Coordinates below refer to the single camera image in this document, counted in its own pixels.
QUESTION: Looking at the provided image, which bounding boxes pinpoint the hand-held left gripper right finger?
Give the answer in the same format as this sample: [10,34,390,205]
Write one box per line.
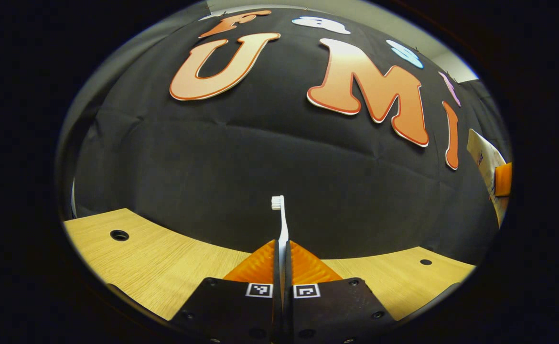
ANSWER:
[287,240,399,344]

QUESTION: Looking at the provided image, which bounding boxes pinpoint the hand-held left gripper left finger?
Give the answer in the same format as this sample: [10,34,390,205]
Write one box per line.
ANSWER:
[170,239,280,344]

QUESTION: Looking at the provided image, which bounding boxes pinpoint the white toothpaste tube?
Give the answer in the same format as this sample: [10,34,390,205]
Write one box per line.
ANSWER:
[467,128,510,227]

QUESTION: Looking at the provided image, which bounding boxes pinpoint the white toothbrush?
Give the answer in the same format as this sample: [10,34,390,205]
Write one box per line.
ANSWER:
[271,195,290,311]

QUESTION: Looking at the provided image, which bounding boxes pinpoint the black backdrop cloth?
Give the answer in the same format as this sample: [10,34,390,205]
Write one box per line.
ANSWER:
[57,5,514,261]

